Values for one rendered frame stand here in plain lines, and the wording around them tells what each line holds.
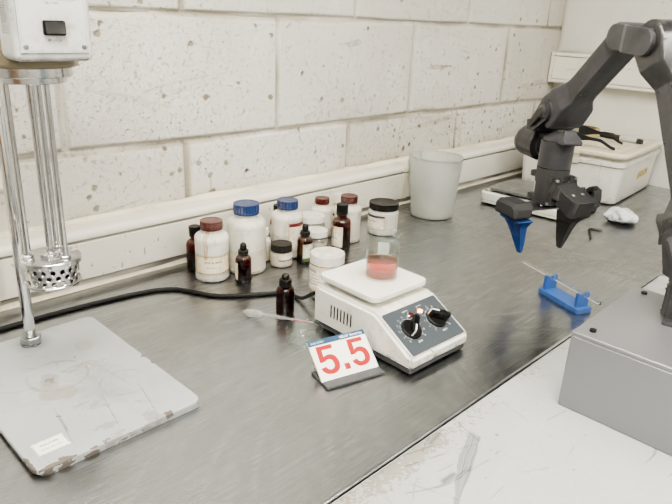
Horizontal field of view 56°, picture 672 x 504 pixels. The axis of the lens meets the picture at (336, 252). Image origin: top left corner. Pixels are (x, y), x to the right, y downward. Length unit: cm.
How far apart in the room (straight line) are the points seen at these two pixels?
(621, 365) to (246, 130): 84
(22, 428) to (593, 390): 67
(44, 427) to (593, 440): 63
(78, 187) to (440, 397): 69
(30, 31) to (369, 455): 55
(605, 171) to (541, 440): 118
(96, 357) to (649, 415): 70
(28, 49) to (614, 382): 73
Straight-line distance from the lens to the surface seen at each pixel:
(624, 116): 225
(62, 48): 70
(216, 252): 112
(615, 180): 188
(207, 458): 73
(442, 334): 92
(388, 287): 92
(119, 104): 116
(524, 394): 88
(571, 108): 111
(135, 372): 87
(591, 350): 83
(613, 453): 82
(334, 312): 94
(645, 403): 83
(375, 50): 156
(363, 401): 82
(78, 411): 81
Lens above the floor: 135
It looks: 21 degrees down
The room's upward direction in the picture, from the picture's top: 3 degrees clockwise
